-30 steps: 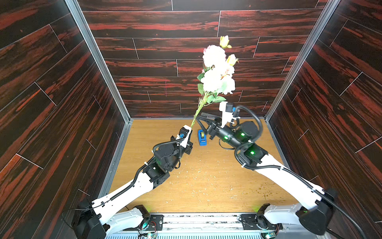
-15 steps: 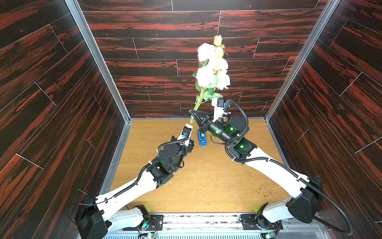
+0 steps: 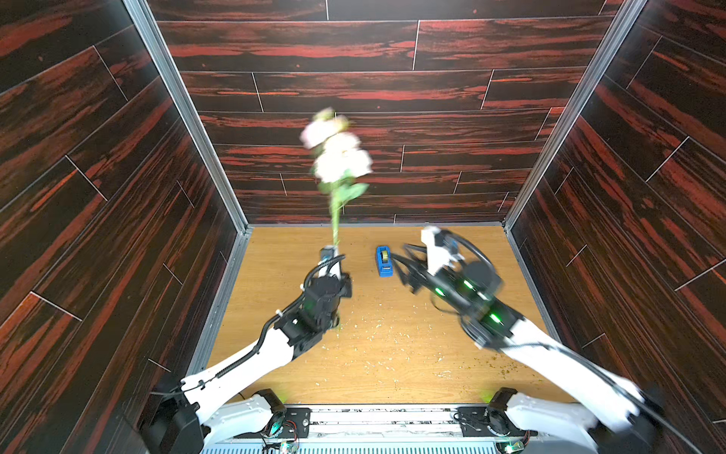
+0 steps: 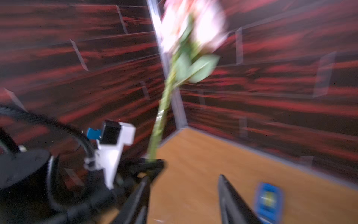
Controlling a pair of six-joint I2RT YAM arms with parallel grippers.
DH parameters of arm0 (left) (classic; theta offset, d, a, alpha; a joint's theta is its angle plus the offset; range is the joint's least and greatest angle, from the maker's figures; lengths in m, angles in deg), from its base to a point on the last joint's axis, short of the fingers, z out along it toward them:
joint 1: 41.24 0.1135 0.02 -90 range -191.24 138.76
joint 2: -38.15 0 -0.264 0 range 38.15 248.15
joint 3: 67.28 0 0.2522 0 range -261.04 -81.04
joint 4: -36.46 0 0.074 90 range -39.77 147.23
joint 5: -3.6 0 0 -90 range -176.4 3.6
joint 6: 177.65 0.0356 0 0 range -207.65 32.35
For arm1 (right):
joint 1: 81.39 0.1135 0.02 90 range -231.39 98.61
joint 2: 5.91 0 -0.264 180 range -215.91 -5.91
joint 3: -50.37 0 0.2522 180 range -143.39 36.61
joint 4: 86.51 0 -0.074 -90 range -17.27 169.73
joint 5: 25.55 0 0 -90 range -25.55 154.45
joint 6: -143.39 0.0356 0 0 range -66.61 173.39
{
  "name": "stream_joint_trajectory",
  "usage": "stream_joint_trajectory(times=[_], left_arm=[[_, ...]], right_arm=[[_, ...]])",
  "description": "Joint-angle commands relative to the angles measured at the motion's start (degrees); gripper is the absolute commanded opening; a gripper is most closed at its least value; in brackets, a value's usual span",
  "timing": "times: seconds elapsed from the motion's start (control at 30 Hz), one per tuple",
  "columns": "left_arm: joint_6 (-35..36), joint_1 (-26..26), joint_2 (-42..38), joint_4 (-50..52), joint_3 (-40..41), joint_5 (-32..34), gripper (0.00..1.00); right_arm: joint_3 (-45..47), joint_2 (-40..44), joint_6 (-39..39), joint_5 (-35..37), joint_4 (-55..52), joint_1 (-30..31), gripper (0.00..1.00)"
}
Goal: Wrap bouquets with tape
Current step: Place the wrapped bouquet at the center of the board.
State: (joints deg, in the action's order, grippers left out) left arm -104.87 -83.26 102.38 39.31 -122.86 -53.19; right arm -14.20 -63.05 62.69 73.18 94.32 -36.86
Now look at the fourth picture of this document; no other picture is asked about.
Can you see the blue tape dispenser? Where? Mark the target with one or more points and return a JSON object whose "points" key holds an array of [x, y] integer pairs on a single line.
{"points": [[265, 214]]}

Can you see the green tape roll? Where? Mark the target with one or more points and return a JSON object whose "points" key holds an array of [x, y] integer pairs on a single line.
{"points": [[269, 199]]}

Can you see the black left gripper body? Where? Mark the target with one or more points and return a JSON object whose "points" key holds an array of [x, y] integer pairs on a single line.
{"points": [[94, 199]]}

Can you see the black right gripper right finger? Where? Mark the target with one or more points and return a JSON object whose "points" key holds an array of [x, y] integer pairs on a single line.
{"points": [[234, 209]]}

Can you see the clear tape strip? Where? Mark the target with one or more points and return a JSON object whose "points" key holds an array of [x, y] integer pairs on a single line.
{"points": [[160, 115]]}

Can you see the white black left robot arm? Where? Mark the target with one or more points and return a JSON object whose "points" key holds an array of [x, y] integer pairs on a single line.
{"points": [[32, 191]]}

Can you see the artificial flower bouquet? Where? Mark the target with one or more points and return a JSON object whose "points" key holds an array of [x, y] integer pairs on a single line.
{"points": [[190, 33]]}

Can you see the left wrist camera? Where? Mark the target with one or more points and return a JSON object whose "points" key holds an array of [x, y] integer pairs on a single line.
{"points": [[111, 140]]}

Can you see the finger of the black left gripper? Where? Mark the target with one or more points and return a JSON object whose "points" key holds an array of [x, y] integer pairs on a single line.
{"points": [[132, 167]]}

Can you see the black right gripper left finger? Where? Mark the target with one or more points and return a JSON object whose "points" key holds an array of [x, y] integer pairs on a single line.
{"points": [[135, 210]]}

